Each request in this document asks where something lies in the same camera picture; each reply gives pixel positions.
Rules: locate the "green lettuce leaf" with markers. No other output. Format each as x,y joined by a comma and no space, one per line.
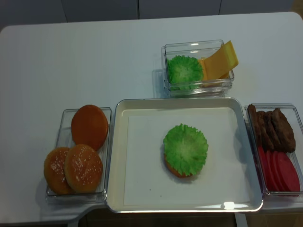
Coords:
187,141
183,70

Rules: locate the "clear lettuce and cheese box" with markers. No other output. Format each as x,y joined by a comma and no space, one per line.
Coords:
198,50

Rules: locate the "bottom bun on tray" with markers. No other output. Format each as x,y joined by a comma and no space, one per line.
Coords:
183,166

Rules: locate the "plain brown bun half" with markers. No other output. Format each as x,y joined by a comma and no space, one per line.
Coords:
89,126

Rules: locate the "white rectangular serving tray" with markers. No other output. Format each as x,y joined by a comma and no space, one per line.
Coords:
138,179

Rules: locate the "flat orange cheese slice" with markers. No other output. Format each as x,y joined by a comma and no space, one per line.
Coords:
211,68

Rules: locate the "right sesame bun top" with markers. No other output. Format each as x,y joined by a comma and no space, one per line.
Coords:
83,168

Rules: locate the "sesame bun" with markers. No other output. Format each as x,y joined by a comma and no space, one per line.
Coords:
54,171
83,168

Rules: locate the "clear bun container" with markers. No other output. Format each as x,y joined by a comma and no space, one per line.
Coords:
64,139

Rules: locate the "upright yellow cheese slice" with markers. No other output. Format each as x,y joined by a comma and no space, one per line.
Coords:
227,55

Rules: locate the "leftmost brown meat patty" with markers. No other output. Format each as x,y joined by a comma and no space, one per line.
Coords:
255,123

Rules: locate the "brown meat patty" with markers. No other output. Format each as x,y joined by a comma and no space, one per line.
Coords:
266,140
271,131
284,131
255,123

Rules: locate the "left sesame bun top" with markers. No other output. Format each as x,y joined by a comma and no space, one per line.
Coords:
54,171

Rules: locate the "clear meat and tomato box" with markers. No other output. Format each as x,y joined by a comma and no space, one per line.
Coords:
279,201

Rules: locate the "leftmost red tomato slice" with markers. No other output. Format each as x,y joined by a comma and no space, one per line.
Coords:
265,165

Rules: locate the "red tomato slice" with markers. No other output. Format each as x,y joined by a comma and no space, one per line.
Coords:
275,174
265,165
287,172

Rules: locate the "rightmost brown meat patty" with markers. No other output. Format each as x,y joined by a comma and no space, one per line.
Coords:
284,131

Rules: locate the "middle red tomato slice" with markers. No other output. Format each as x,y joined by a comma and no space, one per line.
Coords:
275,174

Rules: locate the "rightmost red tomato slice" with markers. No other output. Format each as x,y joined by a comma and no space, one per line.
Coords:
287,172

